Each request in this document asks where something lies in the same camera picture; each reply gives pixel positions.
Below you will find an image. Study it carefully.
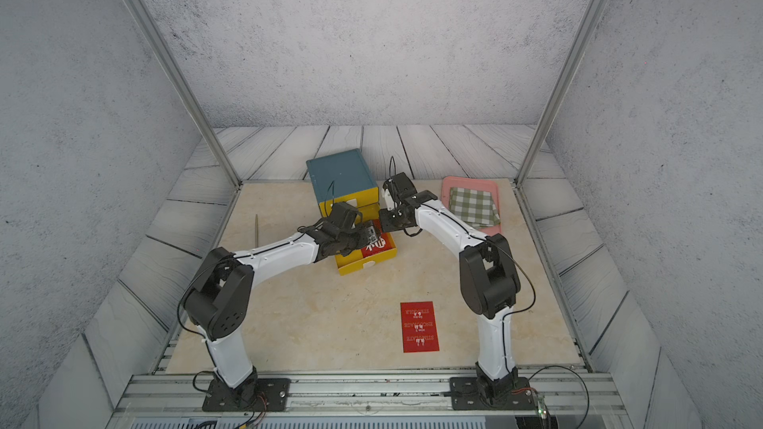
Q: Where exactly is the yellow bottom drawer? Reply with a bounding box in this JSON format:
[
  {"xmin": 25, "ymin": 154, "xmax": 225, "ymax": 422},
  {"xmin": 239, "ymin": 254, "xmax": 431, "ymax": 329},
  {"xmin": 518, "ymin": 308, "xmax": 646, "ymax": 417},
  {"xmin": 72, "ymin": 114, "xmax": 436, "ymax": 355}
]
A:
[{"xmin": 335, "ymin": 233, "xmax": 397, "ymax": 275}]

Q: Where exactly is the pink tray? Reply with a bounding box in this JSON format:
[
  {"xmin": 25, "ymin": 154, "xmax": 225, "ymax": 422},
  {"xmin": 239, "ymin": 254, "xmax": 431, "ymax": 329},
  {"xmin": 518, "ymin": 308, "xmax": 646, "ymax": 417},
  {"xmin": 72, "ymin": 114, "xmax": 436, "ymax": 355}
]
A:
[{"xmin": 441, "ymin": 177, "xmax": 502, "ymax": 236}]

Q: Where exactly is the right aluminium frame post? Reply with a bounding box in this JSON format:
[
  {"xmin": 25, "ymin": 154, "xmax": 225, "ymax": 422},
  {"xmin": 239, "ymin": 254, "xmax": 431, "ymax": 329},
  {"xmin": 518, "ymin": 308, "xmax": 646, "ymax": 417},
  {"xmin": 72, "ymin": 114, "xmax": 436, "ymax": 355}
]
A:
[{"xmin": 515, "ymin": 0, "xmax": 608, "ymax": 188}]

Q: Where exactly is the red postcard chinese text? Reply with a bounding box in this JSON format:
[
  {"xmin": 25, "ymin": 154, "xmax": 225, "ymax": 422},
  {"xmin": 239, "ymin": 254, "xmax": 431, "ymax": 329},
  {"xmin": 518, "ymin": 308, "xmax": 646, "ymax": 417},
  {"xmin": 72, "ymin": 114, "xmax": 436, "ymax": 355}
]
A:
[{"xmin": 361, "ymin": 220, "xmax": 395, "ymax": 258}]

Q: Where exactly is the red postcard english text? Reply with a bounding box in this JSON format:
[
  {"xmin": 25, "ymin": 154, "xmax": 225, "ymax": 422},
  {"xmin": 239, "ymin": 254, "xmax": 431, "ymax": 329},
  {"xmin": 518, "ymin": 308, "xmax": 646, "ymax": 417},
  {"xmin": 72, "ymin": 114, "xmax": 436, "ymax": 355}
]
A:
[{"xmin": 401, "ymin": 301, "xmax": 439, "ymax": 354}]

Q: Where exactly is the yellow top drawer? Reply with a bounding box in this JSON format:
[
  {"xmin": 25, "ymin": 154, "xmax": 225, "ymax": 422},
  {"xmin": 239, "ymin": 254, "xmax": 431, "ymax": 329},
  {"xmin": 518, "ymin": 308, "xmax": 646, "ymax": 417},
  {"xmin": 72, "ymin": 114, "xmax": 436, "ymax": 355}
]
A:
[{"xmin": 319, "ymin": 187, "xmax": 380, "ymax": 220}]

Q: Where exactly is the green checked cloth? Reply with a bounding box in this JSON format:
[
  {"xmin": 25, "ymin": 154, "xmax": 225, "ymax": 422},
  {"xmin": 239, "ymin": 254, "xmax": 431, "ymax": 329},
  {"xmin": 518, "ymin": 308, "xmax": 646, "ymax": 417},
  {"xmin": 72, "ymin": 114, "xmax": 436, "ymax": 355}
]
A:
[{"xmin": 448, "ymin": 187, "xmax": 501, "ymax": 230}]

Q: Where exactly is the left aluminium frame post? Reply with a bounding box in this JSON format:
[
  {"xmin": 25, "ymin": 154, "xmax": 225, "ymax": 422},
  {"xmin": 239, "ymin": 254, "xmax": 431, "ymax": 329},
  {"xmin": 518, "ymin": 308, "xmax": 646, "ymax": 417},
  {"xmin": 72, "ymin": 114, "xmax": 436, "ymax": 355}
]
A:
[{"xmin": 122, "ymin": 0, "xmax": 242, "ymax": 189}]

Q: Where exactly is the yellow drawer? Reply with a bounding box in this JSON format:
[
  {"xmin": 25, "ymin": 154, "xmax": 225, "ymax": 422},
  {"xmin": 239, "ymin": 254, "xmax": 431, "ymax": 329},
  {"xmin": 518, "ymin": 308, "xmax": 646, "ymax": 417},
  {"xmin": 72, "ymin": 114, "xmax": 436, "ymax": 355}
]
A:
[
  {"xmin": 319, "ymin": 187, "xmax": 380, "ymax": 220},
  {"xmin": 335, "ymin": 233, "xmax": 397, "ymax": 275}
]

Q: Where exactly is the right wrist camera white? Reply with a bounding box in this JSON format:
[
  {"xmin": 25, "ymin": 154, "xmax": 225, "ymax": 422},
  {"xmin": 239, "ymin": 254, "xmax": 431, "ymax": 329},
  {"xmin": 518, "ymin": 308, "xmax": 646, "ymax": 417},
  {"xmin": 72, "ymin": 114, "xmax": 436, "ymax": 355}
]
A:
[{"xmin": 383, "ymin": 181, "xmax": 397, "ymax": 211}]

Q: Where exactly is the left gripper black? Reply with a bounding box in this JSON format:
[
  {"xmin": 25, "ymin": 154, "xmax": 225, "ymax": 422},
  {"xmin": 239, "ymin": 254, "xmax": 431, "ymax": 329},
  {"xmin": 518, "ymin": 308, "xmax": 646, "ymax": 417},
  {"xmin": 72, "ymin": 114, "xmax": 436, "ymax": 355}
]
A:
[{"xmin": 336, "ymin": 218, "xmax": 383, "ymax": 256}]

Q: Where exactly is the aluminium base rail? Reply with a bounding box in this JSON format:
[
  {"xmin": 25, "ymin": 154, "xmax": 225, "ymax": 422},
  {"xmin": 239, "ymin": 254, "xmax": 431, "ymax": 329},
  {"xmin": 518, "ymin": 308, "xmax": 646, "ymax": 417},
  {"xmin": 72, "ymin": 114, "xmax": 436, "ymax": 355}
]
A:
[{"xmin": 108, "ymin": 367, "xmax": 632, "ymax": 428}]

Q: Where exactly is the aluminium frame post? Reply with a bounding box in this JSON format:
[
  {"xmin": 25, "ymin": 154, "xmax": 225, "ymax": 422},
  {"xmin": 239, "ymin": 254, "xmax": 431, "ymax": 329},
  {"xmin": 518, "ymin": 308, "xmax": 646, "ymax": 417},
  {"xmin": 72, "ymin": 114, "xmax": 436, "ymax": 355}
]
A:
[
  {"xmin": 122, "ymin": 0, "xmax": 242, "ymax": 189},
  {"xmin": 515, "ymin": 0, "xmax": 608, "ymax": 188}
]

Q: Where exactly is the teal drawer cabinet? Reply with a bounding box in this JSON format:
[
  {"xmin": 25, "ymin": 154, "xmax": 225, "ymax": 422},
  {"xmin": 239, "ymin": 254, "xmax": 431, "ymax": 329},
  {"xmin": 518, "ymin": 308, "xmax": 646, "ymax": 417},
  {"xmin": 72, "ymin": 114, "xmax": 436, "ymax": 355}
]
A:
[{"xmin": 306, "ymin": 149, "xmax": 379, "ymax": 206}]

